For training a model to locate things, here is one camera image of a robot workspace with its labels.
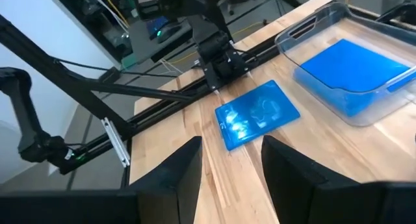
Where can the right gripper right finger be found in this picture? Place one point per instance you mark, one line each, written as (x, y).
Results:
(308, 191)

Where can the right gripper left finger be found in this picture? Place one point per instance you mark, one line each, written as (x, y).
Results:
(162, 191)

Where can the grey desk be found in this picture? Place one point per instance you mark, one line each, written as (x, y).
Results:
(143, 45)

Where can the clear plastic bin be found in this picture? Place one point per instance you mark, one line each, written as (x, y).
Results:
(292, 42)

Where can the black computer mouse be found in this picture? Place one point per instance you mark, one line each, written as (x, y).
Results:
(169, 30)

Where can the black office chair base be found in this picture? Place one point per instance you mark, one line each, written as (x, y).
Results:
(240, 0)

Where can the silver metal bracket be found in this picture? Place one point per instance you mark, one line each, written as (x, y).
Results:
(115, 143)

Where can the black table frame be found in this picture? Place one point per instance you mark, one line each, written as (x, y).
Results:
(65, 78)

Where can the black articulated mount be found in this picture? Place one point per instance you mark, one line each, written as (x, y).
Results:
(29, 120)

